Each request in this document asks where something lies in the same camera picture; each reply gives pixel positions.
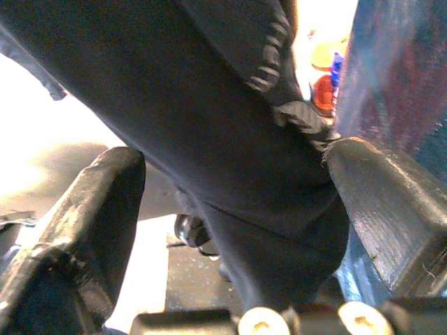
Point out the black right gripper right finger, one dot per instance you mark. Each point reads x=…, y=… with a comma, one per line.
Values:
x=387, y=209

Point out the blue plaid cloth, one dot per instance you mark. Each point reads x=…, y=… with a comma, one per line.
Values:
x=394, y=73

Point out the black garment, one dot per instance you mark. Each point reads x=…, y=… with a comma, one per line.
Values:
x=195, y=139

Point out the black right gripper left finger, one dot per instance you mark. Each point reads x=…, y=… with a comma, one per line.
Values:
x=80, y=223

